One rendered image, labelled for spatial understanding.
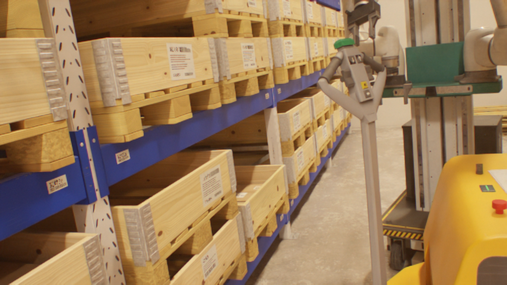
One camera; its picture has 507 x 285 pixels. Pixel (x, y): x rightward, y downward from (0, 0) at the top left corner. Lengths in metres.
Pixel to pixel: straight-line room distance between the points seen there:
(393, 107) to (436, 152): 4.36
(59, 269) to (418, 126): 2.13
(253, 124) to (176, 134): 1.52
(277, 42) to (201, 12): 1.04
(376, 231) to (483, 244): 0.56
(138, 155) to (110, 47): 0.41
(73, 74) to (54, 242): 0.51
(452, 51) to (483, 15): 4.53
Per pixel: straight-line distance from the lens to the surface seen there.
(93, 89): 1.49
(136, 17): 2.45
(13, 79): 1.15
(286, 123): 3.19
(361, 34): 2.25
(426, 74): 2.63
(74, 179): 1.36
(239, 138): 3.35
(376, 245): 1.73
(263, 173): 3.10
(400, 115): 7.13
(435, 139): 2.77
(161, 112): 1.75
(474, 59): 2.42
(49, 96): 1.22
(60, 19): 1.40
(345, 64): 1.57
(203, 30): 2.24
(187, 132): 1.91
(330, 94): 1.44
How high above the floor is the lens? 1.40
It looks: 11 degrees down
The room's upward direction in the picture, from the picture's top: 7 degrees counter-clockwise
